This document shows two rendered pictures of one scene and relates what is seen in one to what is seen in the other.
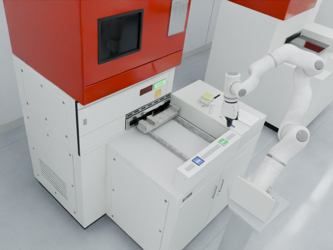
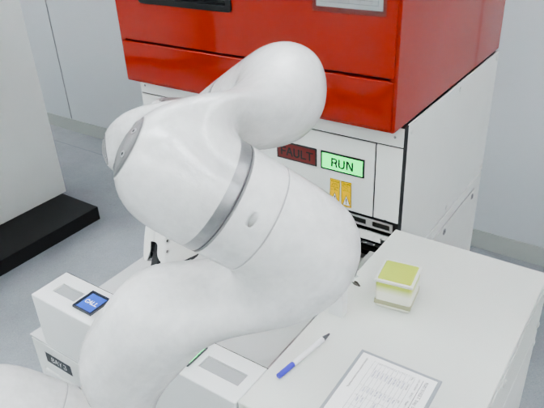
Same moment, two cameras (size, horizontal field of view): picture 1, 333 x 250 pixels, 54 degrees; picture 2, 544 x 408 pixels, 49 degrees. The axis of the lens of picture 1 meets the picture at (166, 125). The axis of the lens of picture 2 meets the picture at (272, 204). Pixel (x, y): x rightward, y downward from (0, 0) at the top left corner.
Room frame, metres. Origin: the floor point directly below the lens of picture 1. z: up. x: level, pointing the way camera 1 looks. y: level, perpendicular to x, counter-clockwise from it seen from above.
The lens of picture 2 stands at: (1.75, -1.18, 1.73)
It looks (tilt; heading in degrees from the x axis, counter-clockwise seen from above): 30 degrees down; 89
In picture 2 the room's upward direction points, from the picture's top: 3 degrees counter-clockwise
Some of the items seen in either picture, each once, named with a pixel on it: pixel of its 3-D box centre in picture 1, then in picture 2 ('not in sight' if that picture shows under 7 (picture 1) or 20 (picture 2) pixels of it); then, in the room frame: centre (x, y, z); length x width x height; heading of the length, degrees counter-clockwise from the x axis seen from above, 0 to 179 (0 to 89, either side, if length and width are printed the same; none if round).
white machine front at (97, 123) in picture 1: (130, 105); (259, 168); (1.75, 0.25, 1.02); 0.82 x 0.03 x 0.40; 143
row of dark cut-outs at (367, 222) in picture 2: (149, 104); (314, 206); (1.89, 0.14, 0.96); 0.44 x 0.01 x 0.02; 143
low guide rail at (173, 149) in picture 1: (166, 144); not in sight; (1.64, -0.02, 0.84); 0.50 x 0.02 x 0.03; 53
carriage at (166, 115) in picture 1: (159, 119); not in sight; (1.86, 0.05, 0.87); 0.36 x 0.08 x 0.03; 143
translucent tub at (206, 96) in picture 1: (207, 99); (397, 286); (2.01, -0.26, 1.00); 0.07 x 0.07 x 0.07; 61
